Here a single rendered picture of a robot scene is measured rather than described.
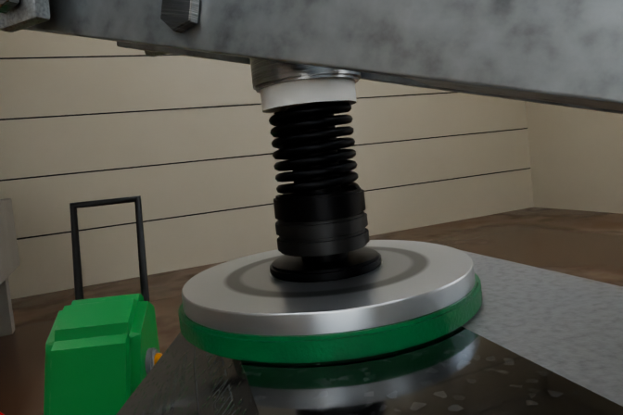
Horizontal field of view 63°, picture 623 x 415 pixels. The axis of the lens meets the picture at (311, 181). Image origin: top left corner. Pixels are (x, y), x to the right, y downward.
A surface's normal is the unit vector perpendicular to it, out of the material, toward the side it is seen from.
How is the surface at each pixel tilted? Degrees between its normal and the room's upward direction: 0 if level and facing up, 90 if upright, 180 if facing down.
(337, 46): 90
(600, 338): 0
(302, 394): 0
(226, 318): 90
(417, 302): 90
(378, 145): 90
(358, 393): 0
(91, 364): 72
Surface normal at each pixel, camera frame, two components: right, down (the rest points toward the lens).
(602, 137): -0.92, 0.11
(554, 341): -0.11, -0.99
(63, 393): -0.01, -0.25
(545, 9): -0.45, 0.09
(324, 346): -0.02, 0.06
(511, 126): 0.37, 0.01
